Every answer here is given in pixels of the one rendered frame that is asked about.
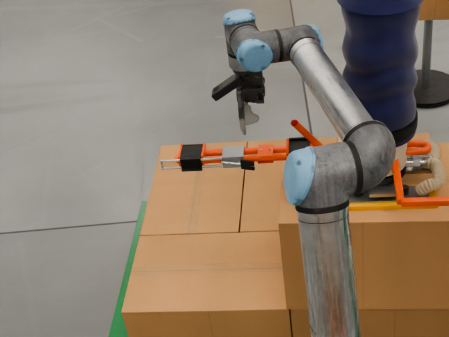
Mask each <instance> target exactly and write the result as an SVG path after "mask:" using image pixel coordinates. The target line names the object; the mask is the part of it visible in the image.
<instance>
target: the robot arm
mask: <svg viewBox="0 0 449 337"><path fill-rule="evenodd" d="M255 19H256V17H255V14H254V12H253V11H251V10H249V9H236V10H233V11H229V12H228V13H226V14H225V15H224V17H223V25H224V33H225V38H226V44H227V55H228V60H229V67H230V68H231V69H232V70H233V72H234V74H233V75H232V76H231V77H229V78H227V79H226V80H225V81H223V82H221V83H220V84H219V85H217V86H216V87H214V88H213V89H212V98H213V99H214V100H215V101H217V100H219V99H221V98H222V97H223V96H225V95H227V94H228V93H229V92H231V91H233V90H234V89H235V88H236V93H237V102H238V111H239V123H240V128H241V131H242V133H243V134H244V135H246V128H245V126H246V125H249V124H252V123H255V122H258V121H259V115H257V114H255V113H252V111H251V105H249V102H252V103H257V104H264V97H265V78H264V76H263V72H262V71H263V70H264V69H266V68H267V67H268V66H269V65H270V64H273V63H278V62H287V61H291V63H292V64H293V65H294V66H295V67H296V68H297V70H298V72H299V73H300V75H301V77H302V78H303V80H304V81H305V83H306V84H307V86H308V88H309V89H310V91H311V93H312V94H313V95H314V97H315V99H316V100H317V102H318V103H319V105H320V106H321V108H322V110H323V111H324V113H325V115H326V116H327V118H328V119H329V121H330V123H331V124H332V126H333V127H334V129H335V131H336V132H337V133H338V135H339V137H340V139H341V140H342V142H335V143H331V144H324V145H319V146H307V147H305V148H302V149H299V150H294V151H292V152H291V153H290V154H289V155H288V157H287V159H286V161H285V167H284V175H283V179H284V188H285V195H286V198H287V200H288V202H289V204H290V205H294V206H295V210H296V212H297V217H298V223H299V234H300V241H301V252H302V258H303V270H304V276H305V287H306V294H307V305H308V312H309V323H310V330H311V337H361V333H360V326H359V312H358V305H357V292H356V284H355V271H354V263H353V250H352V242H351V229H350V222H349V209H348V207H349V195H354V194H358V193H364V192H366V191H368V190H370V189H372V188H374V187H375V186H376V185H378V184H379V183H381V182H382V181H383V180H384V178H385V177H386V176H387V175H388V173H389V171H390V170H391V168H392V165H393V163H394V161H395V156H396V143H395V140H394V137H393V135H392V133H391V132H390V130H389V129H388V127H387V126H386V125H385V124H384V123H382V122H380V121H377V120H373V118H372V117H371V116H370V115H369V113H368V112H367V110H366V109H365V108H364V106H363V105H362V103H361V102H360V101H359V99H358V98H357V96H356V95H355V94H354V92H353V91H352V89H351V88H350V87H349V85H348V84H347V82H346V81H345V80H344V79H343V77H342V75H341V74H340V73H339V71H338V70H337V68H336V67H335V66H334V65H333V63H332V62H331V60H330V59H329V58H328V56H327V54H326V53H325V52H324V51H323V38H322V35H321V33H320V30H319V28H318V27H317V26H316V25H307V24H305V25H301V26H296V27H287V28H282V29H272V30H267V31H259V30H258V28H257V26H256V23H255Z"/></svg>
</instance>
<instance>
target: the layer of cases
mask: <svg viewBox="0 0 449 337"><path fill-rule="evenodd" d="M286 143H287V140H261V141H248V145H247V142H220V143H206V149H220V148H223V147H224V146H242V145H243V146H244V147H245V148H250V147H258V145H262V144H273V146H286ZM179 149H180V144H179V145H165V146H161V147H160V153H159V156H158V161H157V164H156V170H155V173H154V178H153V181H152V186H151V189H150V194H149V198H148V203H147V206H146V211H145V215H144V220H143V223H142V228H141V232H140V236H139V240H138V245H137V248H136V253H135V256H134V262H133V265H132V270H131V273H130V279H129V282H128V287H127V290H126V295H125V298H124V303H123V306H122V312H121V313H122V317H123V320H124V323H125V327H126V330H127V333H128V337H311V330H310V323H309V312H308V310H290V309H287V307H286V300H285V286H284V279H283V266H282V259H281V245H280V238H279V225H278V222H279V204H280V194H281V176H282V166H283V161H282V160H274V161H273V163H260V164H258V161H256V162H255V170H254V171H252V170H245V169H241V167H238V168H223V167H214V168H202V171H186V172H182V169H164V170H162V167H161V163H160V160H161V159H162V160H170V159H174V156H175V155H176V153H177V152H179ZM358 312H359V326H360V333H361V337H449V310H358Z"/></svg>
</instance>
